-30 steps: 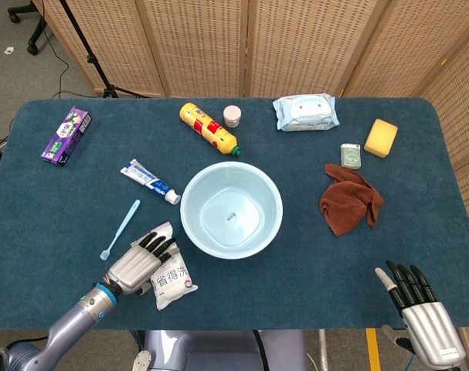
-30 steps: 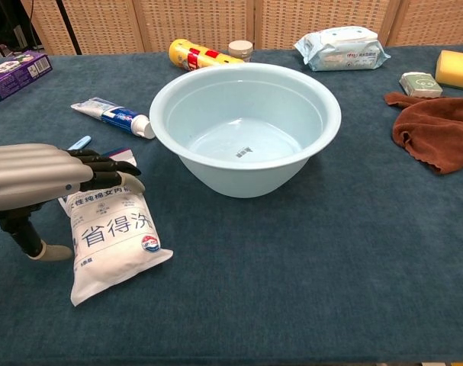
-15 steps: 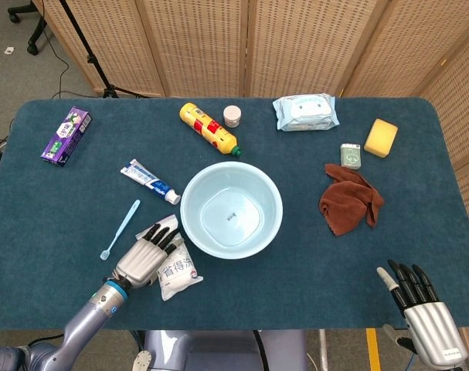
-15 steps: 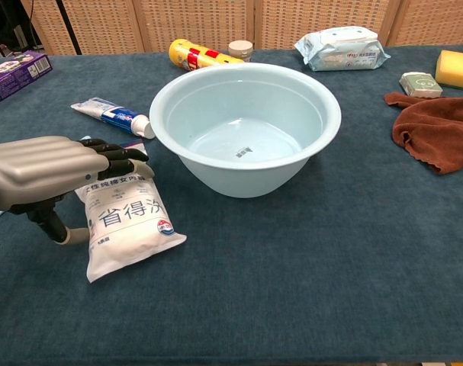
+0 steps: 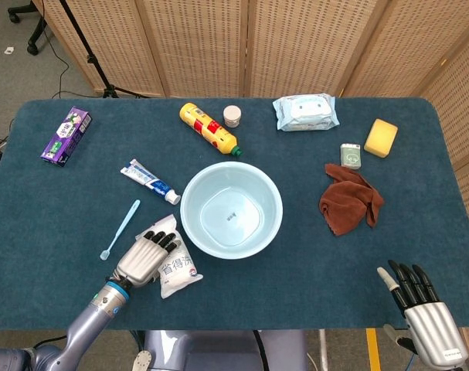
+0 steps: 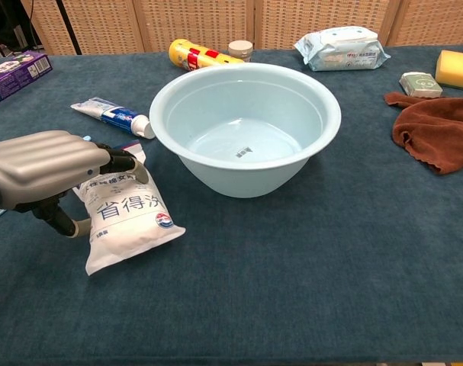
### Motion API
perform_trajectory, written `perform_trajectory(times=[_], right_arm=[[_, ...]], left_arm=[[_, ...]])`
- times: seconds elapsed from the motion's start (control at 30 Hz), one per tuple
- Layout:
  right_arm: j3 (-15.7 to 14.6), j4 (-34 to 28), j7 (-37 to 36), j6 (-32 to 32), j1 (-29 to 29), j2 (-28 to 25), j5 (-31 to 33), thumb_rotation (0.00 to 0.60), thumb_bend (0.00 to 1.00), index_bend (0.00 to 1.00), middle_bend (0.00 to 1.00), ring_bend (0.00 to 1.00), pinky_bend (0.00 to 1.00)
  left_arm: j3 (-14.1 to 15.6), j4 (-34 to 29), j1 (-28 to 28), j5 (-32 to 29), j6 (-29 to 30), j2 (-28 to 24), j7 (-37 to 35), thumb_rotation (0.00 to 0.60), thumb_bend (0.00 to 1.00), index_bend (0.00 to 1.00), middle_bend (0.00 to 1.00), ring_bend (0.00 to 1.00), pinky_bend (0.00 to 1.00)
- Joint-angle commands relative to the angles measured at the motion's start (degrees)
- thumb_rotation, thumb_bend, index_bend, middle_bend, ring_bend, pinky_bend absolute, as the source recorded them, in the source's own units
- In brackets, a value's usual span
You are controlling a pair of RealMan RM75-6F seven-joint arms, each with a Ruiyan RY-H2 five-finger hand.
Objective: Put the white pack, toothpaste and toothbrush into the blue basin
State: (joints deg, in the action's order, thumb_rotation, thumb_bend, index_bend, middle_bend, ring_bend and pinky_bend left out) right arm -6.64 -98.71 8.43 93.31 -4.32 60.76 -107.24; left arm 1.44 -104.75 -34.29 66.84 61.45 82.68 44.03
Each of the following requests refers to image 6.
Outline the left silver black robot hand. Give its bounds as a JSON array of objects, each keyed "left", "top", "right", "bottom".
[{"left": 0, "top": 130, "right": 150, "bottom": 238}]

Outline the blue white toothpaste tube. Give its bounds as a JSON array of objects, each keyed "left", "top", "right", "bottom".
[{"left": 70, "top": 96, "right": 156, "bottom": 140}]

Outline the light blue plastic basin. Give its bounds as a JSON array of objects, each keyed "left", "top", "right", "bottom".
[{"left": 149, "top": 62, "right": 342, "bottom": 199}]

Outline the purple toothpaste box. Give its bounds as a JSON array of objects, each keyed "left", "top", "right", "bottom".
[{"left": 0, "top": 50, "right": 53, "bottom": 111}]

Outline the black tripod stand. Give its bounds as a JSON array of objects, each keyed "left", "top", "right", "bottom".
[{"left": 55, "top": 0, "right": 83, "bottom": 56}]

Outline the yellow red canister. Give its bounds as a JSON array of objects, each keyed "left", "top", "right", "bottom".
[{"left": 168, "top": 38, "right": 246, "bottom": 72}]

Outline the wicker folding screen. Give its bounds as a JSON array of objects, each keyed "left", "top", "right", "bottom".
[{"left": 21, "top": 0, "right": 463, "bottom": 56}]

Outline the small white round jar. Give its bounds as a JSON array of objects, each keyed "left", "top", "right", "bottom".
[{"left": 227, "top": 40, "right": 254, "bottom": 63}]

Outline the dark blue table cloth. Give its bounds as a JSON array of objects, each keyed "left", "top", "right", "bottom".
[{"left": 0, "top": 44, "right": 463, "bottom": 363}]

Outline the light blue wet wipes pack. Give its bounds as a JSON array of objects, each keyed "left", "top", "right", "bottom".
[{"left": 294, "top": 25, "right": 392, "bottom": 72}]

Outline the small green soap box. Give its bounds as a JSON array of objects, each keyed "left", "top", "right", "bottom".
[{"left": 398, "top": 71, "right": 444, "bottom": 98}]

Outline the brown towel cloth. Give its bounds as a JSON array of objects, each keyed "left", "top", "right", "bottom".
[{"left": 383, "top": 91, "right": 463, "bottom": 175}]

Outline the yellow sponge block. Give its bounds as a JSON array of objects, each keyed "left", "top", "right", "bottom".
[{"left": 434, "top": 50, "right": 463, "bottom": 91}]

